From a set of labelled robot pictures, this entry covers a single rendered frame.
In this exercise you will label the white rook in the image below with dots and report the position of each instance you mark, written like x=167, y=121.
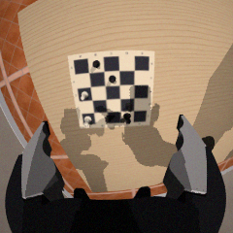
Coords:
x=87, y=120

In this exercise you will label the white pawn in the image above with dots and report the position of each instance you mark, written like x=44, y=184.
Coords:
x=84, y=95

